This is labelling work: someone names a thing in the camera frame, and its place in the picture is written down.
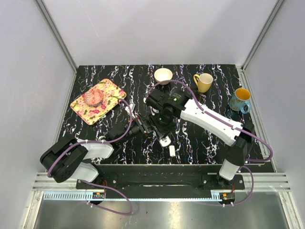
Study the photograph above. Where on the aluminium frame post left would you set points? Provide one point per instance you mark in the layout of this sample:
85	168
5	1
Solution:
54	30

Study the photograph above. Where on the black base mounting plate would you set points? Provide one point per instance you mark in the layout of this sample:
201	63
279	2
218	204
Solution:
167	181

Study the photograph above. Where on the blue butterfly mug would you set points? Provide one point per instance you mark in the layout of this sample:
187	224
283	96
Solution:
240	101

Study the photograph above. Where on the yellow mug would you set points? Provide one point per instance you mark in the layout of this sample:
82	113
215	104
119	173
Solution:
203	82

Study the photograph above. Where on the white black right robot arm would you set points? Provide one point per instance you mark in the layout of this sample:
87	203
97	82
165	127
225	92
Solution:
182	105

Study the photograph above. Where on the aluminium frame post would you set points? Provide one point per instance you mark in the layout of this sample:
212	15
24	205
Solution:
54	30
263	32

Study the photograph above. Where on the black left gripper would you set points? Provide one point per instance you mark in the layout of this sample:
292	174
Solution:
146	127

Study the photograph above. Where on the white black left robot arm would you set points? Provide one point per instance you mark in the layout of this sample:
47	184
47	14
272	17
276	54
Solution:
65	158

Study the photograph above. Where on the pink patterned glass bowl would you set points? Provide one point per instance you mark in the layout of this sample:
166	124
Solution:
93	97

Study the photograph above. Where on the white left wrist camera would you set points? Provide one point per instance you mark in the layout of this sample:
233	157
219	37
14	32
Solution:
130	108

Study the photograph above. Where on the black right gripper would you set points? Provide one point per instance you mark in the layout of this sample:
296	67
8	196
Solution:
159	129

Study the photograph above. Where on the aluminium frame post right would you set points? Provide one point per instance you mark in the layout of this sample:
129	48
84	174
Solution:
263	32

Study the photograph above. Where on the white remote battery cover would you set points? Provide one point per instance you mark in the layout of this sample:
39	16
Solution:
172	151

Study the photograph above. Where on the white remote control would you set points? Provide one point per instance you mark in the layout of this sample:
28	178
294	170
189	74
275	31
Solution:
164	142

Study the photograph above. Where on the cream ceramic bowl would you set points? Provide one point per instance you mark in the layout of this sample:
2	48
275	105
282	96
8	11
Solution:
163	74

